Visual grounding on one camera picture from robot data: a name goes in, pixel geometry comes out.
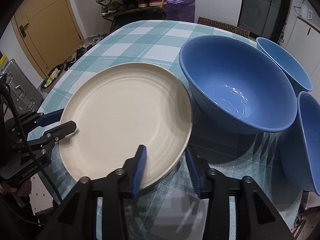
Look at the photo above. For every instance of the light blue bowl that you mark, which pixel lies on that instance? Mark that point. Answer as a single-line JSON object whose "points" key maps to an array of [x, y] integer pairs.
{"points": [[294, 71]]}

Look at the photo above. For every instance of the white electric kettle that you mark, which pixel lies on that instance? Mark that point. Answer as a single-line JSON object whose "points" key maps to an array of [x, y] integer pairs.
{"points": [[305, 12]]}

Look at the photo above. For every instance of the white kitchen cabinets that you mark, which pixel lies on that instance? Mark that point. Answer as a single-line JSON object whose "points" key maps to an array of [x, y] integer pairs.
{"points": [[303, 45]]}

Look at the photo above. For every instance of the large dark blue bowl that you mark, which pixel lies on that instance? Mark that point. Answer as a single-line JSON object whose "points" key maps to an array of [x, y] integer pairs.
{"points": [[237, 86]]}

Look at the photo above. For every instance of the patterned cardboard box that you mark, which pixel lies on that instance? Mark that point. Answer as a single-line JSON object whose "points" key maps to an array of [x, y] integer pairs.
{"points": [[224, 26]]}

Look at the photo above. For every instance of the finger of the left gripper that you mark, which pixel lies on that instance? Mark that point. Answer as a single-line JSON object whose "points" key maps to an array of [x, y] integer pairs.
{"points": [[55, 134], [43, 120]]}

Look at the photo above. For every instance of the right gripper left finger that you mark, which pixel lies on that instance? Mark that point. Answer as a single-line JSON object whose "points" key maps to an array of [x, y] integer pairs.
{"points": [[76, 217]]}

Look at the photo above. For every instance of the teal checked tablecloth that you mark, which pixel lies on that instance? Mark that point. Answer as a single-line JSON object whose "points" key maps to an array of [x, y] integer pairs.
{"points": [[169, 209]]}

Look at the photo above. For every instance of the silver suitcase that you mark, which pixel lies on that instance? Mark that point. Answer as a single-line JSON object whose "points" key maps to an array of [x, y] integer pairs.
{"points": [[25, 95]]}

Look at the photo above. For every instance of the cream plate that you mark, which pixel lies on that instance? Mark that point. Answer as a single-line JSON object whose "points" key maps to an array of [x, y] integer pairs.
{"points": [[117, 110]]}

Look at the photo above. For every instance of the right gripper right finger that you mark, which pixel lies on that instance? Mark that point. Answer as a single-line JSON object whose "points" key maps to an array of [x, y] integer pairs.
{"points": [[256, 216]]}

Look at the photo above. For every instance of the black glass door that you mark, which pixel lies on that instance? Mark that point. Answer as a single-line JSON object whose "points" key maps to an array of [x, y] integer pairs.
{"points": [[264, 18]]}

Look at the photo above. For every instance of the person left hand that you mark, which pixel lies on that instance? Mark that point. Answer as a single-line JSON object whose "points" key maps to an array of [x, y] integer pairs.
{"points": [[22, 191]]}

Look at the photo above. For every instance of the white trash bin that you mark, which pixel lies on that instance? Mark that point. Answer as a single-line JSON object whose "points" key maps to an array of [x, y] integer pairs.
{"points": [[52, 76]]}

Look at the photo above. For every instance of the wooden door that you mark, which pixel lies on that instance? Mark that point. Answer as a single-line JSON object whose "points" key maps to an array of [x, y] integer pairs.
{"points": [[47, 32]]}

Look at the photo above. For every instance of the purple plastic bag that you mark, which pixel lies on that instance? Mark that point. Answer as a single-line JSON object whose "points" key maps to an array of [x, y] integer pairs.
{"points": [[180, 10]]}

